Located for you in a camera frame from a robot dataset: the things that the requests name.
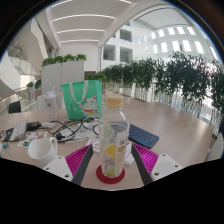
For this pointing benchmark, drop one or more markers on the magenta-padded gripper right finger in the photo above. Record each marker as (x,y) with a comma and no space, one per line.
(148,161)

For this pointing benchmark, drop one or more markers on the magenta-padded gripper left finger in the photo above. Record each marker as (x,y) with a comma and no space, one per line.
(78,163)

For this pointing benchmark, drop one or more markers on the clear lemon drink bottle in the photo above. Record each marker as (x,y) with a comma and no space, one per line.
(114,140)

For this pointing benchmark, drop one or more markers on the dark blue keyboard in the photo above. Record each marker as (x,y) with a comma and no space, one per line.
(143,136)

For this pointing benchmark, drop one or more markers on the flat round red coaster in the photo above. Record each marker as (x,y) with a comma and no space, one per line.
(103,179)

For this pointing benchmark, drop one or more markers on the white cup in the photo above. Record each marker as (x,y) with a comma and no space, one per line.
(40,151)

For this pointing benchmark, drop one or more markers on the colourful sticker sheet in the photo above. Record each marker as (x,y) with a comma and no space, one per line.
(33,138)

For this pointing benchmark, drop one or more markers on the clear shaker bottle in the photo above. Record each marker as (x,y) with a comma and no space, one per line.
(52,106)

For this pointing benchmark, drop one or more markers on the green tote bag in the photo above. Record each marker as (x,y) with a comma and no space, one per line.
(81,100)

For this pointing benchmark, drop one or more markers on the clear plastic document bag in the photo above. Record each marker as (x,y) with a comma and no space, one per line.
(20,130)

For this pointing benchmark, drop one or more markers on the small teal tube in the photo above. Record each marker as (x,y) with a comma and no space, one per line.
(5,145)

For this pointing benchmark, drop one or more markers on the black office chair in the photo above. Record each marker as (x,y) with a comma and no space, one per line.
(15,107)

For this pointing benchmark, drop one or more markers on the row of green plants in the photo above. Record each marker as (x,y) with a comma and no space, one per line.
(173,80)

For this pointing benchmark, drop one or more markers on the white cabinet with plants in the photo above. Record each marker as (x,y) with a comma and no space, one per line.
(61,75)

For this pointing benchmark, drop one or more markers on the small potted green plant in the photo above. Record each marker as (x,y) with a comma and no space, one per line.
(33,84)

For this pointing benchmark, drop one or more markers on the ceiling strip lights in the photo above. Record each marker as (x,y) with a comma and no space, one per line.
(85,23)

